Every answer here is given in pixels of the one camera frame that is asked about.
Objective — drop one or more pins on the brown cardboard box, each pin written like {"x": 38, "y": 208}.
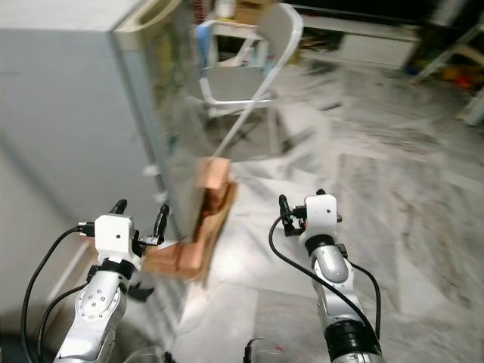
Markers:
{"x": 253, "y": 10}

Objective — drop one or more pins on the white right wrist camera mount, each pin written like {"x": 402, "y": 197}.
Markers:
{"x": 321, "y": 213}

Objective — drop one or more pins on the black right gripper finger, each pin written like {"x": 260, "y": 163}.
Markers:
{"x": 321, "y": 192}
{"x": 284, "y": 206}

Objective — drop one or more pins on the white chair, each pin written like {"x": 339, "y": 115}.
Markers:
{"x": 280, "y": 34}

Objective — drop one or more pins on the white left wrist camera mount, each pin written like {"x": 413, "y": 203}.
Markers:
{"x": 115, "y": 233}

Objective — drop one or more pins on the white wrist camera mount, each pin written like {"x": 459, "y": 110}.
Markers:
{"x": 115, "y": 233}
{"x": 321, "y": 213}

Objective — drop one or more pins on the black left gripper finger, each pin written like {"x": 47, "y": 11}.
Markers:
{"x": 119, "y": 206}
{"x": 162, "y": 221}

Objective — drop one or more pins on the wooden rack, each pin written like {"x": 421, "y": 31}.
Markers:
{"x": 450, "y": 57}

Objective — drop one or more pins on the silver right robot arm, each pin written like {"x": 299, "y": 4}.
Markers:
{"x": 329, "y": 268}

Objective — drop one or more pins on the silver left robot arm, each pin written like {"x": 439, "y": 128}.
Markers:
{"x": 98, "y": 306}

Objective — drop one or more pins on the grey fridge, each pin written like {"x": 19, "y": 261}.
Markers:
{"x": 68, "y": 113}

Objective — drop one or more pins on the white low cabinet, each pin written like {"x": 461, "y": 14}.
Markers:
{"x": 370, "y": 44}

